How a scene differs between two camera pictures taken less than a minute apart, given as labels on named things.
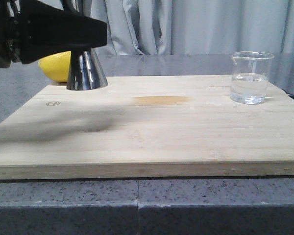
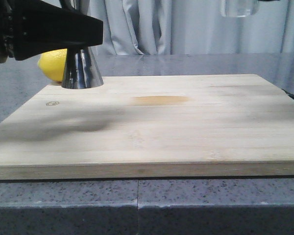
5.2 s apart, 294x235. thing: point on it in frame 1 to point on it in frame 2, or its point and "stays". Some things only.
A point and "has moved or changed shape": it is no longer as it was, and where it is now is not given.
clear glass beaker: (250, 75) to (238, 8)
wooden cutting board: (151, 127) stays
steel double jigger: (85, 72) has moved or changed shape
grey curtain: (154, 27) stays
